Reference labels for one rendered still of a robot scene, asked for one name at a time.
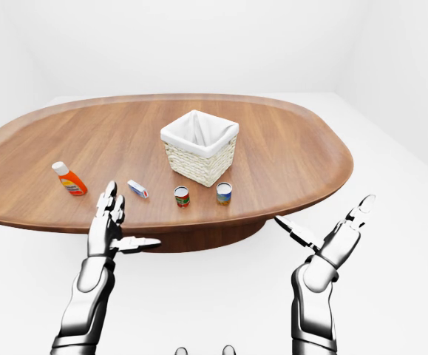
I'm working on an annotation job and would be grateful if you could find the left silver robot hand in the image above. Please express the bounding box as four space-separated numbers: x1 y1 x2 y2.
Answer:
86 180 162 259

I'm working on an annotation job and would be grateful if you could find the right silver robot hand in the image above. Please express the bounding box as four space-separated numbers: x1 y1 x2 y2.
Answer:
274 193 377 268

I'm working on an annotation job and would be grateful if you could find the alphabet soup can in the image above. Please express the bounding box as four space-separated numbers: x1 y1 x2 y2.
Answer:
215 181 234 207

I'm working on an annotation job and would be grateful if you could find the wicker basket with white liner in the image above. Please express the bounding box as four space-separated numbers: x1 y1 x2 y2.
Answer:
160 109 240 188

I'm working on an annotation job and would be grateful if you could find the orange bottle with white cap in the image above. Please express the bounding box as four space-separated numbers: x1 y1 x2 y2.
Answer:
51 160 89 197

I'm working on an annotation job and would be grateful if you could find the round brown wooden table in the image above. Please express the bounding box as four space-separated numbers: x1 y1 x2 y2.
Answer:
0 93 355 254

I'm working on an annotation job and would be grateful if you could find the red tomato sauce can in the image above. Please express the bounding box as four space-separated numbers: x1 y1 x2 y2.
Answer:
173 185 191 209

